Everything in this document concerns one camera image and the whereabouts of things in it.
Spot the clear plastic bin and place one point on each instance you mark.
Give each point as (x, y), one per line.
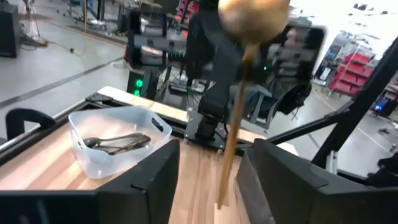
(124, 118)

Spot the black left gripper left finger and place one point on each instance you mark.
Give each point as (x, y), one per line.
(124, 199)

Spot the black spoon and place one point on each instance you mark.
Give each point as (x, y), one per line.
(136, 137)
(124, 148)
(91, 142)

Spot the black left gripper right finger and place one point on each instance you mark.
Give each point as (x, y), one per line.
(311, 199)

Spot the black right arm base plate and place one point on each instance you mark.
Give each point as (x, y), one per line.
(199, 130)

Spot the red storage shelf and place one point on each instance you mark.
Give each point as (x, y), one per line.
(354, 71)

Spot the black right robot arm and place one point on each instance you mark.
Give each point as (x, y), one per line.
(224, 62)

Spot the black floor case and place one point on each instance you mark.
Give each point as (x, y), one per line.
(9, 31)

